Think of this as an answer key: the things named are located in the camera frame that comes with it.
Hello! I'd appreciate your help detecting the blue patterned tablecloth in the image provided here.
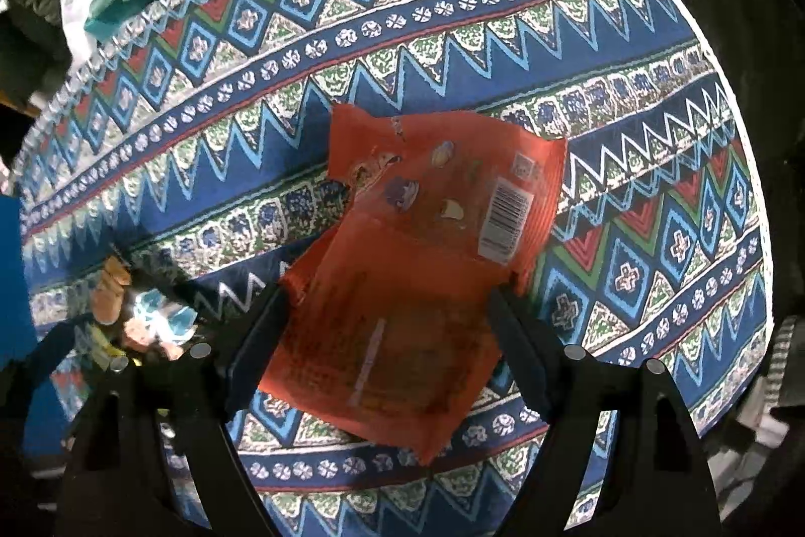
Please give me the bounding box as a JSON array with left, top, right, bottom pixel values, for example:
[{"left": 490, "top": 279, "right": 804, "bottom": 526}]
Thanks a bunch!
[{"left": 14, "top": 0, "right": 772, "bottom": 535}]

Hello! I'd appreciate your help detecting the french fries snack bag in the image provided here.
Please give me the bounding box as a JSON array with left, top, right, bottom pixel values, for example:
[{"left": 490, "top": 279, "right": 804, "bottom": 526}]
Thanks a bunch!
[{"left": 90, "top": 255, "right": 132, "bottom": 326}]

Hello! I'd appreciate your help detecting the blue cardboard box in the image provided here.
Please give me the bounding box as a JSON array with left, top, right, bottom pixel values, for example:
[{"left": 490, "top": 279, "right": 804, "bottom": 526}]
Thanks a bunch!
[{"left": 0, "top": 195, "right": 68, "bottom": 459}]

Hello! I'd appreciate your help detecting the teal snack bag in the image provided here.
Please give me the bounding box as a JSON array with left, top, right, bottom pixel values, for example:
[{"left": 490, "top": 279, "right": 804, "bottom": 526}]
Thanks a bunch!
[{"left": 131, "top": 289, "right": 198, "bottom": 346}]

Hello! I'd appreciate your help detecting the red orange snack bag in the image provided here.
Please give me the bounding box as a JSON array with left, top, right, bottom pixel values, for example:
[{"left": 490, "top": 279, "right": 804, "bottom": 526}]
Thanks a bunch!
[{"left": 259, "top": 105, "right": 568, "bottom": 462}]

